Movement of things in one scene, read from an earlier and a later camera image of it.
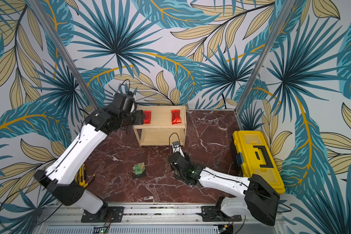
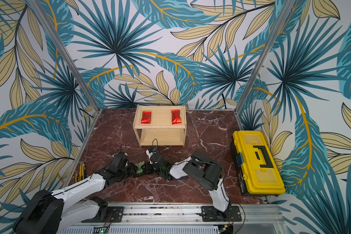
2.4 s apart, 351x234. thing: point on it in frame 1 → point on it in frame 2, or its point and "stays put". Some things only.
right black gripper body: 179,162 → 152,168
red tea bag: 147,114 stays put
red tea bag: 176,118 stays put
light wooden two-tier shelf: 161,131 stays put
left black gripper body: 137,118 → 129,170
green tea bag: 138,168 stays put
